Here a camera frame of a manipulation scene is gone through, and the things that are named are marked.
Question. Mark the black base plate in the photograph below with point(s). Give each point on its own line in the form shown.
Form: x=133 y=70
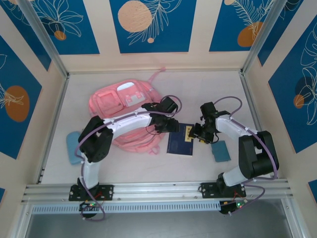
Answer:
x=106 y=192
x=209 y=189

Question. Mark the left controller circuit board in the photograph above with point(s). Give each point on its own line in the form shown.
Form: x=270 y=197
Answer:
x=90 y=205

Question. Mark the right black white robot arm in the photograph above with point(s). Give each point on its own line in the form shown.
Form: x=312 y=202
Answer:
x=257 y=153

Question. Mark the right controller circuit board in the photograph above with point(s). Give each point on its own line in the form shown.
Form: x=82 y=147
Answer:
x=232 y=207

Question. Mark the dark teal wallet case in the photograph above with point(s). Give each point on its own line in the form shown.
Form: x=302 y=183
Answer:
x=220 y=153

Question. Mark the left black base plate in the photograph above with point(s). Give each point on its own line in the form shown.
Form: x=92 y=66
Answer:
x=106 y=192

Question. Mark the controller circuit board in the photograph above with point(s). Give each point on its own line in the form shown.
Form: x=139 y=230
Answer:
x=90 y=205
x=232 y=207

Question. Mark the aluminium corner post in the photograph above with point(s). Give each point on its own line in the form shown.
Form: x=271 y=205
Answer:
x=44 y=37
x=260 y=39

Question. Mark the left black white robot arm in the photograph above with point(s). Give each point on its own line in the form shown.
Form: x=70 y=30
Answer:
x=96 y=138

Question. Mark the left aluminium corner post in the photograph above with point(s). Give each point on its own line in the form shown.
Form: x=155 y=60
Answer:
x=44 y=37

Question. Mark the pink backpack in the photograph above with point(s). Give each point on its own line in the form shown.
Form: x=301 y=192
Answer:
x=106 y=101

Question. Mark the dark blue paperback book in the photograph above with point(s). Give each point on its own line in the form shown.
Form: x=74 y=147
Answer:
x=178 y=146

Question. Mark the aluminium front rail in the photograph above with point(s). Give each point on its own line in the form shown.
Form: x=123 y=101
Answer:
x=158 y=189

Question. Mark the right aluminium corner post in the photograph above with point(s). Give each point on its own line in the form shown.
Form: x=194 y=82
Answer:
x=260 y=39

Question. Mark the blue floral wall panel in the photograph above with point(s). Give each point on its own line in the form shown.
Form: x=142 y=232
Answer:
x=81 y=37
x=275 y=42
x=173 y=37
x=15 y=74
x=223 y=29
x=284 y=111
x=29 y=42

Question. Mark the light blue pencil case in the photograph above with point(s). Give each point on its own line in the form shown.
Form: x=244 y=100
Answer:
x=73 y=148

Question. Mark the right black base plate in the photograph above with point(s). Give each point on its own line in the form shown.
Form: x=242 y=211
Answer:
x=209 y=189

